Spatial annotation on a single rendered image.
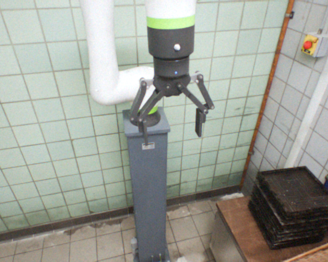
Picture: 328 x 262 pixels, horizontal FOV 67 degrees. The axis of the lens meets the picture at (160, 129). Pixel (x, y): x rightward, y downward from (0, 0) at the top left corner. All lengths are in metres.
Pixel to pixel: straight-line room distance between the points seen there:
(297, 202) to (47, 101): 1.41
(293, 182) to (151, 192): 0.74
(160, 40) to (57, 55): 1.02
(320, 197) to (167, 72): 1.14
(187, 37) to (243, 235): 1.24
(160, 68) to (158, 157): 0.77
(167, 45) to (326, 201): 1.18
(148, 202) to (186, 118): 0.64
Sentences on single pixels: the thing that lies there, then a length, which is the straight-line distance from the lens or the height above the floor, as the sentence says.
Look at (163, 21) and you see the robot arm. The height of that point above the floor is 1.74.
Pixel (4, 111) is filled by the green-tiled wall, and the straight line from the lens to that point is 1.64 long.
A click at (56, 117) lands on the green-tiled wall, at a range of 1.61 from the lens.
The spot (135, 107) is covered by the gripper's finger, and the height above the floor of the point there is 1.57.
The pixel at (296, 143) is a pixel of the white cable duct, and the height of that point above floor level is 0.88.
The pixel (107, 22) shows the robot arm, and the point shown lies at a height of 1.66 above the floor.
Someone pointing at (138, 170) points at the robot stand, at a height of 0.95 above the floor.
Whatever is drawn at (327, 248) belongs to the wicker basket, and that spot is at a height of 0.75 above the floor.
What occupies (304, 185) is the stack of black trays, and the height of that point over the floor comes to 0.87.
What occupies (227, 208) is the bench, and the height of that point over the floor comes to 0.58.
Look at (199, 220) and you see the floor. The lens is 2.26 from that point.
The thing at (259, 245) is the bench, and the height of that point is 0.58.
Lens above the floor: 1.84
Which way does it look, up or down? 35 degrees down
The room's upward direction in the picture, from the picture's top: straight up
